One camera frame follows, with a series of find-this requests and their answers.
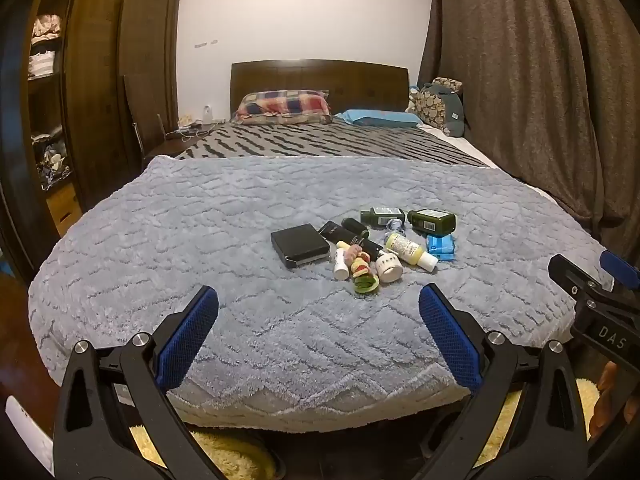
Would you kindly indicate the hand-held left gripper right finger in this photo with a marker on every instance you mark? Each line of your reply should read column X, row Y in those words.
column 447, row 332

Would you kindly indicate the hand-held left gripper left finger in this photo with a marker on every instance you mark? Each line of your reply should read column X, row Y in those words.
column 192, row 330

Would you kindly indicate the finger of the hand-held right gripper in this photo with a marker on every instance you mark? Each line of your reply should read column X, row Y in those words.
column 570, row 272
column 619, row 267

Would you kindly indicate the blue packet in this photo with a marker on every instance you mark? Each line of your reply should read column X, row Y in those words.
column 443, row 248

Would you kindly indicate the white round jar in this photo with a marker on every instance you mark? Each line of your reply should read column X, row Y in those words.
column 389, row 267

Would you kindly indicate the yellow bottle with white cap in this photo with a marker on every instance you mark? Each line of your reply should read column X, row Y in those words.
column 405, row 247

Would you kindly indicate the large green bottle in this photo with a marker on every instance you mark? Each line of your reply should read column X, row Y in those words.
column 432, row 222

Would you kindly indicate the pink scrunchie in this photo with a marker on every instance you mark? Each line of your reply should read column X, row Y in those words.
column 356, row 250

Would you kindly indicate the small white tube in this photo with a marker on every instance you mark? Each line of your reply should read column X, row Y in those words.
column 341, row 262

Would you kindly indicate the small green bottle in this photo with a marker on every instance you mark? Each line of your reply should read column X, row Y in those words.
column 380, row 216

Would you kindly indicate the black box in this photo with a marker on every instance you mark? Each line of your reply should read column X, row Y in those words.
column 300, row 245

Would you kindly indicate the short black bottle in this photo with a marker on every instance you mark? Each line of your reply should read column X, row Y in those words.
column 355, row 226

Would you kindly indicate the long black tube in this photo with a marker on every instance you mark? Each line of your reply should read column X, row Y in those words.
column 334, row 233

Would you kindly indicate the person's right hand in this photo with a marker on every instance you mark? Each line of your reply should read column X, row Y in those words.
column 605, row 400

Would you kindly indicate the grey fluffy blanket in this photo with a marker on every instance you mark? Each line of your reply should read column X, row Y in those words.
column 175, row 240

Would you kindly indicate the white bed sheet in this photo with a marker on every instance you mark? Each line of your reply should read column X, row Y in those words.
column 467, row 144

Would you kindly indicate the brown curtain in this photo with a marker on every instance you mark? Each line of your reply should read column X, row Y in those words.
column 525, row 85

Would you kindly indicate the dark grey plush cushion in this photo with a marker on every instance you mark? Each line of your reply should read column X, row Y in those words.
column 456, row 115

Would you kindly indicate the white flat object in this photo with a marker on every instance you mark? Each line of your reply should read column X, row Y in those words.
column 27, row 435

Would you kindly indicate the cluttered nightstand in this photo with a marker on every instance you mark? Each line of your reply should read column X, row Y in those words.
column 192, row 132

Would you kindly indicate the small patterned cushion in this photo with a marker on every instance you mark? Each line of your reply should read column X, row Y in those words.
column 447, row 85

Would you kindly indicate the light blue pillow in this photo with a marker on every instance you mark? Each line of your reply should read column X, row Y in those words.
column 380, row 117

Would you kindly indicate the brown chair with metal legs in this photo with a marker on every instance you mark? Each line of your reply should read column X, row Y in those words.
column 142, row 110

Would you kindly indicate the black striped grey bedspread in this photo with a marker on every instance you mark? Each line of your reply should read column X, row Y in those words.
column 325, row 142

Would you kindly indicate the red blue plaid pillow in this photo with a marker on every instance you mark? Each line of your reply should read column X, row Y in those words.
column 280, row 105

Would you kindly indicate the dark wooden wardrobe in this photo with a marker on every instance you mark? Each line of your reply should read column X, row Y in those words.
column 95, row 85

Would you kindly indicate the dark wooden headboard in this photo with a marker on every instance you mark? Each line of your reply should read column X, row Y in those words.
column 320, row 77

